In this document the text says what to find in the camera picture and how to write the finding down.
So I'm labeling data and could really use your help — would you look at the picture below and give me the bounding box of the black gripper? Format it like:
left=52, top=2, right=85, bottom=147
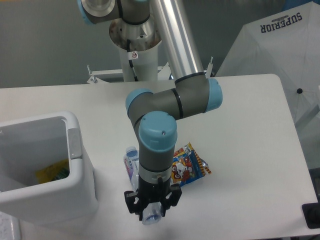
left=124, top=176, right=182, bottom=221

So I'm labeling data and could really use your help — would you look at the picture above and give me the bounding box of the clear crushed plastic bottle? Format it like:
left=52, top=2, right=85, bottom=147
left=123, top=146, right=162, bottom=225

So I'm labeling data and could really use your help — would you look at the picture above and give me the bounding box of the blue snack bag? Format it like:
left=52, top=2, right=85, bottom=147
left=170, top=142, right=212, bottom=187

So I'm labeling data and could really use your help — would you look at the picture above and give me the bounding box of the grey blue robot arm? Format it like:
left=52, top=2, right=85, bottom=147
left=77, top=0, right=223, bottom=221

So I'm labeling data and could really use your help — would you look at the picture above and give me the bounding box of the yellow wrapper in can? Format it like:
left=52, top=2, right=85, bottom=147
left=35, top=159, right=70, bottom=184

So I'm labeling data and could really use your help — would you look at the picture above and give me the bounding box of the white trash can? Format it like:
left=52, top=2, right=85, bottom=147
left=0, top=111, right=99, bottom=225

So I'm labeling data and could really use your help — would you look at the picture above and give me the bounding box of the black device at edge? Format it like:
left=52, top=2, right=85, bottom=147
left=302, top=202, right=320, bottom=229

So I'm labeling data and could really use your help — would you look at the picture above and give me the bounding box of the white Superior umbrella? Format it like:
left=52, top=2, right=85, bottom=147
left=216, top=1, right=320, bottom=122

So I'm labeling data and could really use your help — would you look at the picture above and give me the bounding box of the white metal base frame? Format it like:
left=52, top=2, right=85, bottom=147
left=86, top=56, right=216, bottom=84

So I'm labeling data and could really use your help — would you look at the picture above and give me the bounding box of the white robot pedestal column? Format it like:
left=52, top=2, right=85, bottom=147
left=118, top=45, right=158, bottom=82

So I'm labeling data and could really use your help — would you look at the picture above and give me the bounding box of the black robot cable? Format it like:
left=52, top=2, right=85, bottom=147
left=126, top=38, right=140, bottom=83

